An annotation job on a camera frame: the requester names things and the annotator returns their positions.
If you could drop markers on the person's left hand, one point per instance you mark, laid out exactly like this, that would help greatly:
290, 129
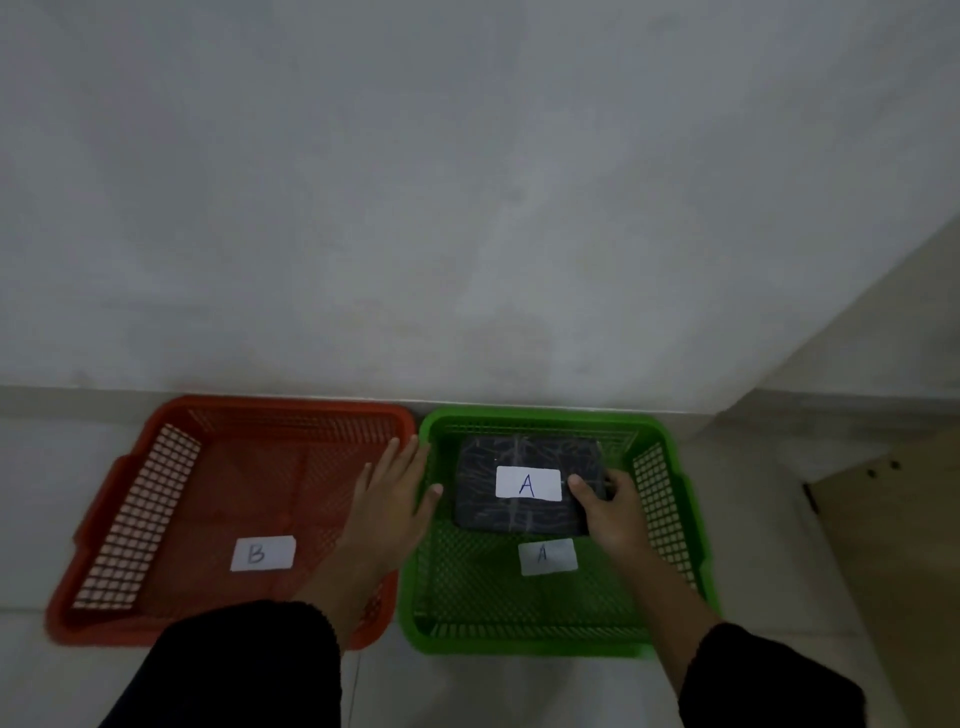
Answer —
386, 525

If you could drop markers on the person's right hand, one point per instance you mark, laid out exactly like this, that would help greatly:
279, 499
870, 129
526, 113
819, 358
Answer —
615, 525

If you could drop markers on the person's right thumb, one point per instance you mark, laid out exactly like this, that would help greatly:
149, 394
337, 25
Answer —
584, 495

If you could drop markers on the person's left little finger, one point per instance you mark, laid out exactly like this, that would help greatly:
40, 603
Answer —
367, 484

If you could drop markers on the person's left thumb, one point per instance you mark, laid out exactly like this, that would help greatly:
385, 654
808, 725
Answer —
430, 506

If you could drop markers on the person's left middle finger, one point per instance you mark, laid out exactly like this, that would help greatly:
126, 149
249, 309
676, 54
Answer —
394, 465

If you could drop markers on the black packet with white label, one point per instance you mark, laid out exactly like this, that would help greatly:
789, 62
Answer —
487, 454

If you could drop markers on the person's left forearm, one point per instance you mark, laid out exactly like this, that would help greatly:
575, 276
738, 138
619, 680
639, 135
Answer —
277, 660

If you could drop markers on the person's right forearm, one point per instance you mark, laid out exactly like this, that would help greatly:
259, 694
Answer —
720, 660

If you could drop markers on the white paper label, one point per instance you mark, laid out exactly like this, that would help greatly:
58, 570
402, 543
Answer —
547, 557
262, 554

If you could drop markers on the green plastic mesh basket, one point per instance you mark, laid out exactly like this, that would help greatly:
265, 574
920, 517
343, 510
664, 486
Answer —
480, 592

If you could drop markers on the red plastic mesh basket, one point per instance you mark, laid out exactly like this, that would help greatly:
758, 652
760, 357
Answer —
187, 517

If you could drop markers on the brown wooden board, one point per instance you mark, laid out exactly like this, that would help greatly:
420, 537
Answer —
892, 570

